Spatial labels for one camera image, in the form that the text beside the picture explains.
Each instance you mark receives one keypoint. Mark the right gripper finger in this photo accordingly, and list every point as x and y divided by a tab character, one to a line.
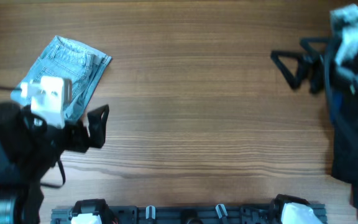
307	44
293	80

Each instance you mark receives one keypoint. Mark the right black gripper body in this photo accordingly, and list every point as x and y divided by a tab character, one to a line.
319	76

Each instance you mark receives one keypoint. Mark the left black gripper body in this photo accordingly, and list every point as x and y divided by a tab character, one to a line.
76	134

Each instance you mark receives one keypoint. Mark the light blue denim shorts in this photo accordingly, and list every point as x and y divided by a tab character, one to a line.
71	59

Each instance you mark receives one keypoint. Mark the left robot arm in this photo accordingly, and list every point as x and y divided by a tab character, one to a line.
29	146

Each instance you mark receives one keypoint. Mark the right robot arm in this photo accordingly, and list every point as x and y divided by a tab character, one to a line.
340	83

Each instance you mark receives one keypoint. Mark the black garment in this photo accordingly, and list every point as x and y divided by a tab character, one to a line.
342	95

